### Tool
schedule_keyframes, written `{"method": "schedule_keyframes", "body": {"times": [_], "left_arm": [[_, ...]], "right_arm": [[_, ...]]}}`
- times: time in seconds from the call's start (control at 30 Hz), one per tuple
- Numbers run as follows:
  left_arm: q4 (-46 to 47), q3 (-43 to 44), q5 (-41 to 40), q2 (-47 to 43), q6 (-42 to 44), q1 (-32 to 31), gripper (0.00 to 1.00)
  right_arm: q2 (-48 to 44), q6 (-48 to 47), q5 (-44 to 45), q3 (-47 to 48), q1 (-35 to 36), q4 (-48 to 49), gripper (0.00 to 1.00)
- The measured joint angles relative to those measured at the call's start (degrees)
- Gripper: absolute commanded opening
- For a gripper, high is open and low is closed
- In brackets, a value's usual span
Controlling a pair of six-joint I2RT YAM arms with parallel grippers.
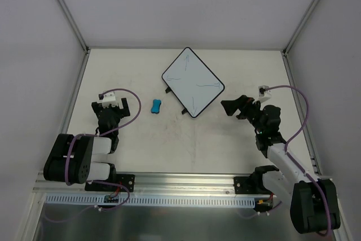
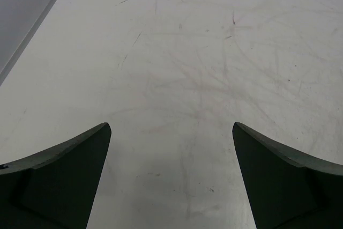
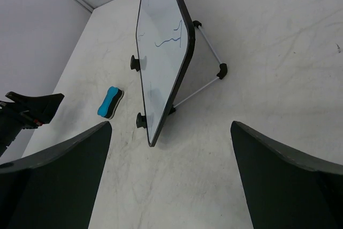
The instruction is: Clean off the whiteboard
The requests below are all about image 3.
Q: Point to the black framed whiteboard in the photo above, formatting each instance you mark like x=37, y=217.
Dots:
x=165, y=39

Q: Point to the blue whiteboard eraser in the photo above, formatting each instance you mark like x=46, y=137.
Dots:
x=109, y=105

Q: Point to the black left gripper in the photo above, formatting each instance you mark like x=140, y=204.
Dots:
x=26, y=113

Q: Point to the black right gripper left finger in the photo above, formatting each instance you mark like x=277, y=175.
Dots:
x=55, y=187

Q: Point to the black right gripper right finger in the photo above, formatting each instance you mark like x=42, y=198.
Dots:
x=285, y=187

